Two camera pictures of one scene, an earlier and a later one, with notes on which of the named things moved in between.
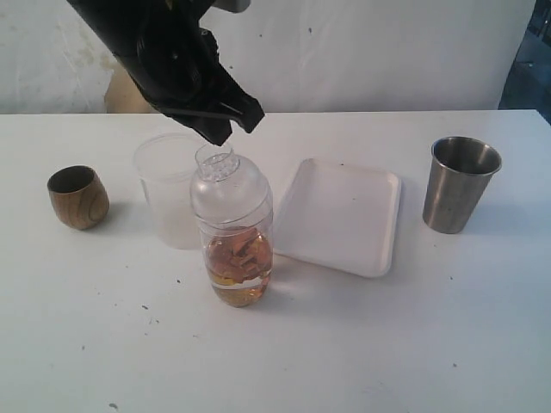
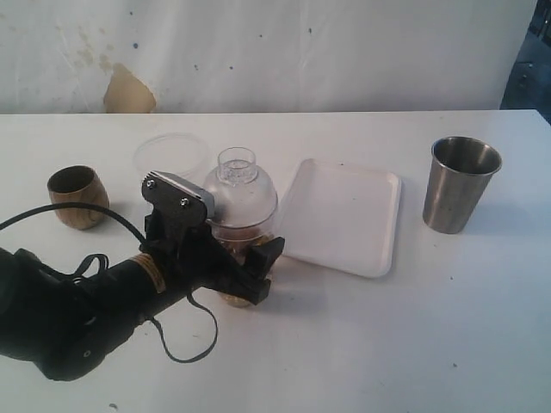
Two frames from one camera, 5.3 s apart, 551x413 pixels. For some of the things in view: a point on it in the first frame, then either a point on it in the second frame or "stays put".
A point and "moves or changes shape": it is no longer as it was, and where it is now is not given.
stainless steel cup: (460, 175) stays put
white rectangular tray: (340, 217) stays put
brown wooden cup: (80, 196) stays put
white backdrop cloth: (289, 56) stays put
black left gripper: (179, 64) → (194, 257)
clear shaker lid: (226, 188) moves or changes shape
